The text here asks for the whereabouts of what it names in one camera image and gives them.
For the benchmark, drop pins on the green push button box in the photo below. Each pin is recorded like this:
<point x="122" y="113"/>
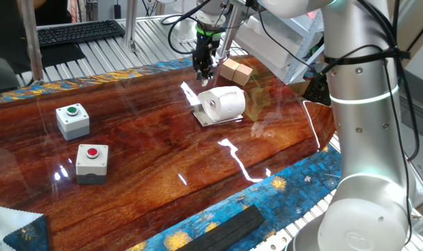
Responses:
<point x="71" y="122"/>

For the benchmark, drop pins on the person black shirt torso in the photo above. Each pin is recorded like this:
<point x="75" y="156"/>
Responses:
<point x="52" y="14"/>

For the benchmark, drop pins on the white stand with base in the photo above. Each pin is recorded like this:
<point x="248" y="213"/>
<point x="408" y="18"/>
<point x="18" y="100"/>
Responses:
<point x="183" y="33"/>

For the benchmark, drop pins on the blue starry tablecloth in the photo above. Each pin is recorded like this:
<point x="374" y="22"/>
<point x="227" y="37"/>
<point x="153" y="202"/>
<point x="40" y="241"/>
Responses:
<point x="301" y="181"/>

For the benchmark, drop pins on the aluminium frame post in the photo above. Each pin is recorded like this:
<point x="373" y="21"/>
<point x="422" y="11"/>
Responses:
<point x="31" y="42"/>
<point x="130" y="24"/>

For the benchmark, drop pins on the black foam block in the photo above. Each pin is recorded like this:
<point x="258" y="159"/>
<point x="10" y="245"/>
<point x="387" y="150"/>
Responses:
<point x="225" y="231"/>

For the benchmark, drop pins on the white foam packing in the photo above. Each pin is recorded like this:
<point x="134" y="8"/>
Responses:
<point x="267" y="45"/>

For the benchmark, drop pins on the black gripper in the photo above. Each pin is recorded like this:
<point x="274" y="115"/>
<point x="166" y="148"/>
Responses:
<point x="206" y="50"/>

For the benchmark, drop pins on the tan wooden board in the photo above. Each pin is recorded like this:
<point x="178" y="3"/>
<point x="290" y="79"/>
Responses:
<point x="416" y="21"/>

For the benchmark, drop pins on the black computer keyboard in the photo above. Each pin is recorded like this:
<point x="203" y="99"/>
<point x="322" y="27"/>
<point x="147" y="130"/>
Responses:
<point x="78" y="33"/>

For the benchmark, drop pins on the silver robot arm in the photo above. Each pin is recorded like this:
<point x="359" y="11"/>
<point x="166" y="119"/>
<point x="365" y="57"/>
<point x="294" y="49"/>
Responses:
<point x="364" y="122"/>

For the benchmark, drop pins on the pink paper note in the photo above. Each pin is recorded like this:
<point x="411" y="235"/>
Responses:
<point x="313" y="14"/>

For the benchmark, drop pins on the white toilet paper roll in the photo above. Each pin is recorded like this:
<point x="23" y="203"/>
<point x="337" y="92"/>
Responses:
<point x="225" y="102"/>

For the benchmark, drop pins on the grey plastic box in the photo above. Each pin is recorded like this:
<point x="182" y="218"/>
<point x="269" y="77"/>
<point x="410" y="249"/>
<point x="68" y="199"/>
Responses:
<point x="422" y="87"/>

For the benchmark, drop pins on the black desk mat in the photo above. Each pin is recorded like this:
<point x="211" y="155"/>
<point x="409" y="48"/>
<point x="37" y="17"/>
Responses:
<point x="61" y="55"/>

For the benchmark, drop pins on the white metal shelf rack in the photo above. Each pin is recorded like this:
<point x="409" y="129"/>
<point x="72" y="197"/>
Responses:
<point x="297" y="59"/>

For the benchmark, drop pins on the black power adapter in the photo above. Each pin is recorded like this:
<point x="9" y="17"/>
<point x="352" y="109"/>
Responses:
<point x="117" y="11"/>

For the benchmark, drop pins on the black computer monitor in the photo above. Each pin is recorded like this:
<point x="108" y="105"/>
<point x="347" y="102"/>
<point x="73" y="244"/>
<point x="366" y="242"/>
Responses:
<point x="5" y="31"/>

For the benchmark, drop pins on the glossy wood grain mat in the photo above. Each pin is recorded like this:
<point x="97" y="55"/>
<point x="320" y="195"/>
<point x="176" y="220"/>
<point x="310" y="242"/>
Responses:
<point x="145" y="157"/>

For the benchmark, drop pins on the red push button box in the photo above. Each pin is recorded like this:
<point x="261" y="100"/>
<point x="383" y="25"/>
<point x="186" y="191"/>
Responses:
<point x="91" y="164"/>

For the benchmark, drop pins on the person bare forearm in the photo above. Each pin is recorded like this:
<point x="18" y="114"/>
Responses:
<point x="38" y="2"/>

